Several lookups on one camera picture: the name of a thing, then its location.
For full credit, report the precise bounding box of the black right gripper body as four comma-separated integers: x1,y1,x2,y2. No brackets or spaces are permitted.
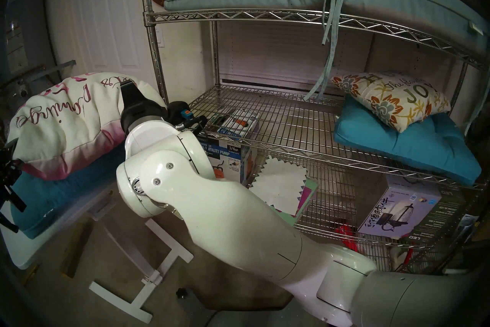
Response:
121,100,169,135

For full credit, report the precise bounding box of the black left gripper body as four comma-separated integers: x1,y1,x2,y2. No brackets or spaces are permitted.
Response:
0,139,27,233

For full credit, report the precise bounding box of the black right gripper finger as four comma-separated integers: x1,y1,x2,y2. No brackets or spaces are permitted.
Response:
121,81,148,106

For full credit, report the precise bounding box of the white pink script pillow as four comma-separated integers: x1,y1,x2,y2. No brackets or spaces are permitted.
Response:
8,71,167,181

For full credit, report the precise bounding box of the floral print throw pillow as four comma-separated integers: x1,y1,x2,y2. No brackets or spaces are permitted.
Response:
331,71,451,133

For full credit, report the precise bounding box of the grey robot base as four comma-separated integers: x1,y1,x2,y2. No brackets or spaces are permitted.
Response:
186,288,330,327

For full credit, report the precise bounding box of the teal seat cushion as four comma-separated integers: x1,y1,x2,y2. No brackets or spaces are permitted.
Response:
10,142,127,239
333,94,482,187

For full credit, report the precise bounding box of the white panel door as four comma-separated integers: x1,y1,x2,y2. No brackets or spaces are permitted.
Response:
67,0,169,101

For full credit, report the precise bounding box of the utility pump cardboard box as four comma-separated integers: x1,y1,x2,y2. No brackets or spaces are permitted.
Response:
195,108,263,185

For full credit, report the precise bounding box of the wooden board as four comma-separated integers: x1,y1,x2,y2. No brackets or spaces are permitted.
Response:
59,221,94,279

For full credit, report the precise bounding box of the white rolling side table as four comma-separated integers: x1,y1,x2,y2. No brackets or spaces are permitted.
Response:
0,177,194,325

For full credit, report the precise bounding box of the white zigzag edged envelope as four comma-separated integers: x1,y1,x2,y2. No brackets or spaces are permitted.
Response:
249,156,308,216

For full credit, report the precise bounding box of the magenta paper sheet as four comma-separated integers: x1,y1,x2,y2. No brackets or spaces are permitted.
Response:
297,181,312,216

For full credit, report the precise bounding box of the red plastic item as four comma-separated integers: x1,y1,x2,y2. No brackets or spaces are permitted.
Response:
336,224,358,252

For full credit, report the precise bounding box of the lamp picture cardboard box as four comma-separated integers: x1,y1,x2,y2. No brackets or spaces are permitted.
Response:
356,175,466,240

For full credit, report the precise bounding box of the white crumpled bag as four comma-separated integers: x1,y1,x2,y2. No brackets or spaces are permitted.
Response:
362,246,395,272

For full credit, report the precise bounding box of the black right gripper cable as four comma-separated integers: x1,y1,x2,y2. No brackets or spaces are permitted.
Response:
167,100,209,135

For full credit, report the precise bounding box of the chrome wire shelf rack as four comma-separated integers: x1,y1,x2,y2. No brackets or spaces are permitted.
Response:
139,0,490,281

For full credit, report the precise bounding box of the red handled tool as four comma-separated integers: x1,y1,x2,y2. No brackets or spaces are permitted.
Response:
394,248,416,273

